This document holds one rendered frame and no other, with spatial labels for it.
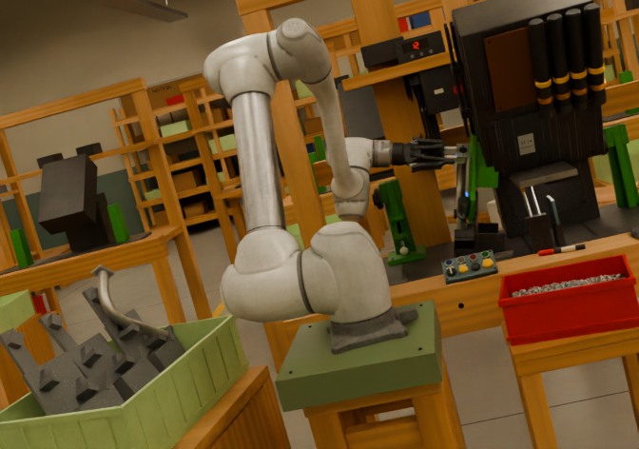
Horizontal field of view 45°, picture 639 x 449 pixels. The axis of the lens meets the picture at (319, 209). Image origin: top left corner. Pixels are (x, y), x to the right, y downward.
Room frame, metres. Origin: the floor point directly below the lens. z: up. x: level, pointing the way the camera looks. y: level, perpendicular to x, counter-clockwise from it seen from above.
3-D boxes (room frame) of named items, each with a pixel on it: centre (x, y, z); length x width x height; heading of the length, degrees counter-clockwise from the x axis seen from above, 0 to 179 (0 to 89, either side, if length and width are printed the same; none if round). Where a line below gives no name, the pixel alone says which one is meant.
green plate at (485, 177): (2.40, -0.52, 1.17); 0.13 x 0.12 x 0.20; 81
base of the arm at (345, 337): (1.82, -0.05, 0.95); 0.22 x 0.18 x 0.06; 91
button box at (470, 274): (2.18, -0.37, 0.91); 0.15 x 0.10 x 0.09; 81
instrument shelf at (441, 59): (2.71, -0.65, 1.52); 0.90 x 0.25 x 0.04; 81
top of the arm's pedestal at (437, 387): (1.82, -0.03, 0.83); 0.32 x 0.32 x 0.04; 79
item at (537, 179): (2.34, -0.67, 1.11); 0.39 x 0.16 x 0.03; 171
